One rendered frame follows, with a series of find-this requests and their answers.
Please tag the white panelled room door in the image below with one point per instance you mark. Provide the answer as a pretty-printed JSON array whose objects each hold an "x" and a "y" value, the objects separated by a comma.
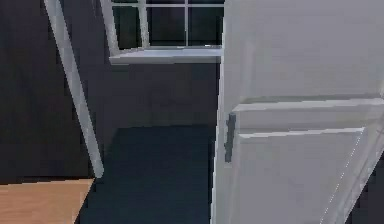
[{"x": 300, "y": 66}]

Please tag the white door frame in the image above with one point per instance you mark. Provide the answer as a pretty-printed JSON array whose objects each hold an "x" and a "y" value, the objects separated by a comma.
[{"x": 75, "y": 86}]

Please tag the white framed window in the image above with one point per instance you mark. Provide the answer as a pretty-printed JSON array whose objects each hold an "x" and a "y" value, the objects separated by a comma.
[{"x": 166, "y": 33}]

